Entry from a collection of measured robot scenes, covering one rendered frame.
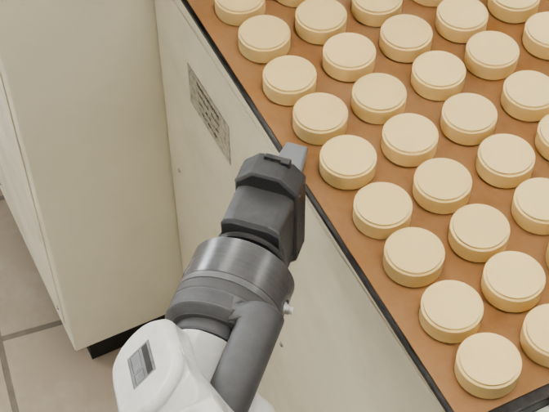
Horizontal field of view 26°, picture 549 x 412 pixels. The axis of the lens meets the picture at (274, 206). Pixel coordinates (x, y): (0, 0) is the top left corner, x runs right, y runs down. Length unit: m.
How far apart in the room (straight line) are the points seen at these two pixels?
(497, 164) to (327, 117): 0.16
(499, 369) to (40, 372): 1.20
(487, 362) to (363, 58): 0.34
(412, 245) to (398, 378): 0.16
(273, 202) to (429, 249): 0.13
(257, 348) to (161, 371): 0.08
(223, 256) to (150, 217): 0.79
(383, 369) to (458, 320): 0.20
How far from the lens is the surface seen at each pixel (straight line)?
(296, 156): 1.05
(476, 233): 1.00
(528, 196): 1.03
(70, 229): 1.68
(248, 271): 0.93
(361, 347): 1.16
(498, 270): 0.98
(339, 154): 1.04
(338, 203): 1.03
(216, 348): 0.91
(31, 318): 2.07
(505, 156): 1.06
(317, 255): 1.18
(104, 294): 1.83
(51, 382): 2.00
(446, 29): 1.17
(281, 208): 0.97
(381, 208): 1.00
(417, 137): 1.06
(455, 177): 1.03
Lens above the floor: 1.71
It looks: 52 degrees down
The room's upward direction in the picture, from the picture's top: straight up
